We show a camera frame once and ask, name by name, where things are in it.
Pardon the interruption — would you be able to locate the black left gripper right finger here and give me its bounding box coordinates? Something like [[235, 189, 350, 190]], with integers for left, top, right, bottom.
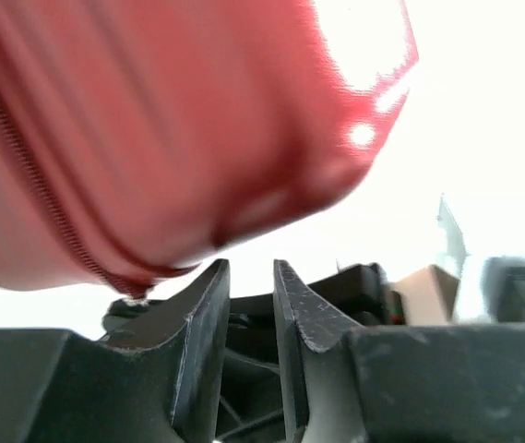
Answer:
[[273, 260, 525, 442]]

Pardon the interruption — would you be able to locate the red hard-shell suitcase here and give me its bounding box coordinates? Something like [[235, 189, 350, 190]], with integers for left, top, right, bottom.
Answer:
[[0, 1, 418, 299]]

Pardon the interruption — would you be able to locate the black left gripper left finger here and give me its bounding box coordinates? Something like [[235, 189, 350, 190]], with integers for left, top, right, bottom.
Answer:
[[0, 259, 230, 442]]

